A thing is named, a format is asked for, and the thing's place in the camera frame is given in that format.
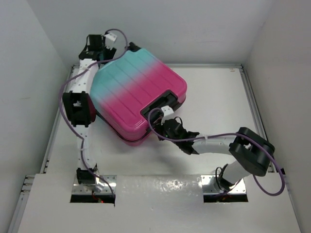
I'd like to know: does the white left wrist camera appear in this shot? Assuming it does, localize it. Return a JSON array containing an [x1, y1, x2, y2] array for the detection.
[[104, 33, 117, 50]]

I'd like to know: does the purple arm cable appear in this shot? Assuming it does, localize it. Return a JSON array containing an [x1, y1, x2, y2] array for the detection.
[[58, 28, 129, 197], [147, 108, 285, 196]]

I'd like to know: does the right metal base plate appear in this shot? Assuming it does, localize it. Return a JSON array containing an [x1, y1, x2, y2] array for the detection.
[[201, 175, 247, 196]]

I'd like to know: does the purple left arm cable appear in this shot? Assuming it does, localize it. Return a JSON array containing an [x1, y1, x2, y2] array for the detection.
[[58, 28, 129, 197]]

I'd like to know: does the pink suitcase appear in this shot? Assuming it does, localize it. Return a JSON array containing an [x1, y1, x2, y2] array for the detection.
[[90, 42, 187, 146]]

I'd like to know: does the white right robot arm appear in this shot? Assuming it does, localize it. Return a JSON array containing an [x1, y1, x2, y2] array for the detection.
[[155, 118, 275, 192]]

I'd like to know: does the metal base plate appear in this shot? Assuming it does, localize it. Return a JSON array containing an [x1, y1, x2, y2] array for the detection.
[[201, 175, 247, 196], [71, 175, 117, 195]]

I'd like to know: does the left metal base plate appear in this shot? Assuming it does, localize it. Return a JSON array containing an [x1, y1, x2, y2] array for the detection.
[[71, 175, 117, 195]]

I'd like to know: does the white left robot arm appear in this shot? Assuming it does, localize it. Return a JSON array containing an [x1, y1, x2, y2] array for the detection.
[[62, 33, 117, 185]]

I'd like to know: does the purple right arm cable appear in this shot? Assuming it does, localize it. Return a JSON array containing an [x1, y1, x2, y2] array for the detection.
[[147, 108, 285, 196]]

